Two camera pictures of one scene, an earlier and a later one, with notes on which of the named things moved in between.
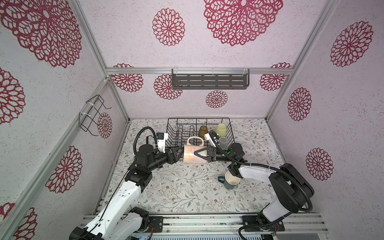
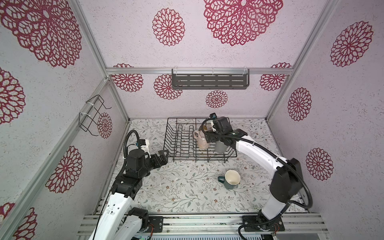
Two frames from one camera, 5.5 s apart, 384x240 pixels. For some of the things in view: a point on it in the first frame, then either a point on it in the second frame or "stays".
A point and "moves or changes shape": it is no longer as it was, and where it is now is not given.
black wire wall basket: x=89 y=117 stays
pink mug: x=188 y=152 moves or changes shape
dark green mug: x=230 y=181 stays
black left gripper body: x=169 y=159 to x=153 y=162
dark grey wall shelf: x=210 y=78 stays
